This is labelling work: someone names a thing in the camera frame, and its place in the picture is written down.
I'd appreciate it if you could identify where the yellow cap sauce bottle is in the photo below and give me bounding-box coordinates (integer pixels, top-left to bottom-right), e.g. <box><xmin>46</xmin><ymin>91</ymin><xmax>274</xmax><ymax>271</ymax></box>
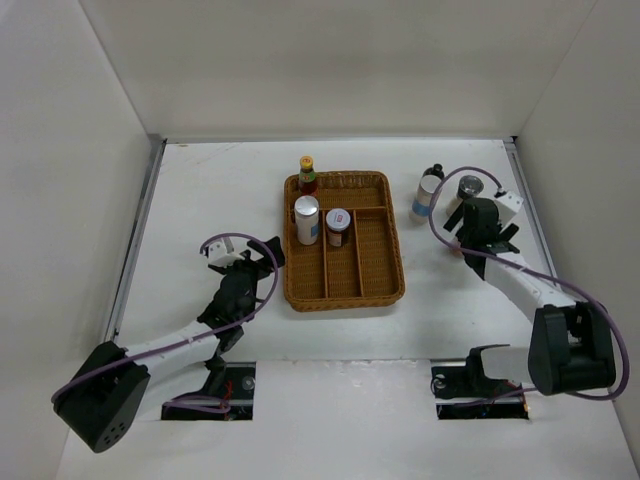
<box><xmin>298</xmin><ymin>156</ymin><xmax>318</xmax><ymax>196</ymax></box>

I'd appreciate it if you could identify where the brown wicker divided basket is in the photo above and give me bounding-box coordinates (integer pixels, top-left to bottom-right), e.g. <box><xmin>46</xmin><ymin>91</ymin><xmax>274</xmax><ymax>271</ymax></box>
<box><xmin>282</xmin><ymin>171</ymin><xmax>405</xmax><ymax>312</ymax></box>

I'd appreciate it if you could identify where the blue label white pearl bottle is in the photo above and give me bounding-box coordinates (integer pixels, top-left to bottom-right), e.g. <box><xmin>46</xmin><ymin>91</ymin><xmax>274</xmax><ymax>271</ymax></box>
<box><xmin>409</xmin><ymin>175</ymin><xmax>441</xmax><ymax>224</ymax></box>

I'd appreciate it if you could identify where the grey cap salt grinder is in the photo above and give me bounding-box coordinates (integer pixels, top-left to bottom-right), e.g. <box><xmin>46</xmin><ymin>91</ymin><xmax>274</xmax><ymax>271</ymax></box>
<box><xmin>446</xmin><ymin>175</ymin><xmax>484</xmax><ymax>217</ymax></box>

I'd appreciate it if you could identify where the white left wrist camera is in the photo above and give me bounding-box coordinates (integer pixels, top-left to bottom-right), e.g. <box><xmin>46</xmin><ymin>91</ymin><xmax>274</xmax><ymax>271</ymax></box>
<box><xmin>200</xmin><ymin>237</ymin><xmax>242</xmax><ymax>268</ymax></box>

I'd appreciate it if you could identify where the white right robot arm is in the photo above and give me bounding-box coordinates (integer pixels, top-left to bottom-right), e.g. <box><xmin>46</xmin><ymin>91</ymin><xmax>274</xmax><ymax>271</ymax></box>
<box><xmin>444</xmin><ymin>193</ymin><xmax>616</xmax><ymax>396</ymax></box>

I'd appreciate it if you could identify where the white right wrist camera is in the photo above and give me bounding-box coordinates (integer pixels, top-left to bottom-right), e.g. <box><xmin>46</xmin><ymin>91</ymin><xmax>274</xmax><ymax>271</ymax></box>
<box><xmin>494</xmin><ymin>189</ymin><xmax>524</xmax><ymax>227</ymax></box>

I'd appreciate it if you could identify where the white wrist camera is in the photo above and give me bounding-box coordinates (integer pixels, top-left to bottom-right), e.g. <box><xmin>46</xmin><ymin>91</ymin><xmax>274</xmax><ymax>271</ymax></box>
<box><xmin>200</xmin><ymin>237</ymin><xmax>242</xmax><ymax>268</ymax></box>
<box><xmin>494</xmin><ymin>189</ymin><xmax>524</xmax><ymax>227</ymax></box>

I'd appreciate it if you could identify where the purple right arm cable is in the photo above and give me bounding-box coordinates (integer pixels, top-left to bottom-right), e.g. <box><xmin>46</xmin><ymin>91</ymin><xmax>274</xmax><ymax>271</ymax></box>
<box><xmin>429</xmin><ymin>166</ymin><xmax>631</xmax><ymax>403</ymax></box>

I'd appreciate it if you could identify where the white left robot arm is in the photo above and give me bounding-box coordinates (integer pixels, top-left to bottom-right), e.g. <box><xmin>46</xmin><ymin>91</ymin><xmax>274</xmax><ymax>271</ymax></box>
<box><xmin>51</xmin><ymin>233</ymin><xmax>286</xmax><ymax>453</ymax></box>

